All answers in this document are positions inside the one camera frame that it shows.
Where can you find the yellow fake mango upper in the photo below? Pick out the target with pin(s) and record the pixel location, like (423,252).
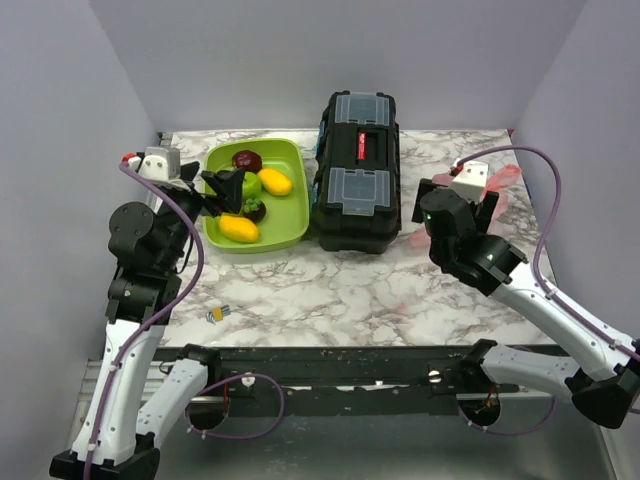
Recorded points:
(274,182)

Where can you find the yellow fake mango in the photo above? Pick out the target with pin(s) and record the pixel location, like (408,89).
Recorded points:
(274,182)
(239,229)

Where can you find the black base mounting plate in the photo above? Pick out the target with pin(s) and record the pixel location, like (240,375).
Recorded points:
(346,381)

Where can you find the green fake apple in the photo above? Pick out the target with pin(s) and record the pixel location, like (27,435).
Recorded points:
(252,185)

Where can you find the green plastic tray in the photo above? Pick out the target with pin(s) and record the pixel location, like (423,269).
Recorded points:
(275,206)

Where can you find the black plastic toolbox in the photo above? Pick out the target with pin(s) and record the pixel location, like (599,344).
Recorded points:
(356,193)

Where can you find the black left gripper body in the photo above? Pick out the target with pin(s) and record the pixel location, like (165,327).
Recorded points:
(190,200)

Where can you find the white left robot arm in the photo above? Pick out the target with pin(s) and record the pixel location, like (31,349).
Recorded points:
(120,437)

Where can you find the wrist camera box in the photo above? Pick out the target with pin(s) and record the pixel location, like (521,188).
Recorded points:
(160,164)
(470,180)

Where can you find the dark red fake apple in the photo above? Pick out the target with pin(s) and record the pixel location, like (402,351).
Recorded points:
(248,160)

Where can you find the yellow fake mango lower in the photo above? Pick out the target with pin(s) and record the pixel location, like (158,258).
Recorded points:
(239,229)

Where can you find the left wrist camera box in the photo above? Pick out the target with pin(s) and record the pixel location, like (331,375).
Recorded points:
(160,164)

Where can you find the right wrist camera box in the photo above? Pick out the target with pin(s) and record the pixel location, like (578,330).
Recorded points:
(470,180)

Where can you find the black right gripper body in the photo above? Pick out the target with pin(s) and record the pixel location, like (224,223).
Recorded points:
(485,210)

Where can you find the pink plastic bag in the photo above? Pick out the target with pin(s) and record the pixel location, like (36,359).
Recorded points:
(503,178)

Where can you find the fake mangosteen green top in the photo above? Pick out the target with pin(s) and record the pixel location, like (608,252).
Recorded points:
(254,210)

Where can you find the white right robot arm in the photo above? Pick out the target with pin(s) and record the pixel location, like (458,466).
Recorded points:
(599,372)

